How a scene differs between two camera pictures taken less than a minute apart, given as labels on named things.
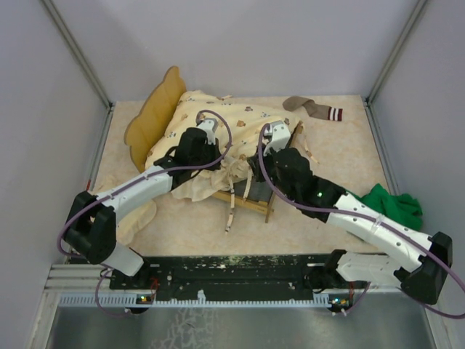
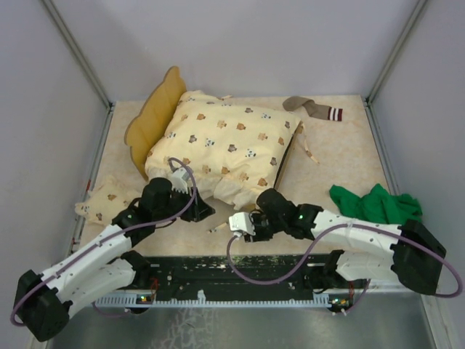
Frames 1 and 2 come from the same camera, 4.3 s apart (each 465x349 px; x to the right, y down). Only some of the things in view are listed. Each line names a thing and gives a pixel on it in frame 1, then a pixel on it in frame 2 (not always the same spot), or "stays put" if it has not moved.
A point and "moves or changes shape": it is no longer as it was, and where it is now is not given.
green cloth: x=402 y=209 stays put
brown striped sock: x=300 y=103 stays put
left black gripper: x=214 y=150 to x=200 y=211
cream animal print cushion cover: x=240 y=127 moves or changes shape
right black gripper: x=255 y=163 to x=259 y=236
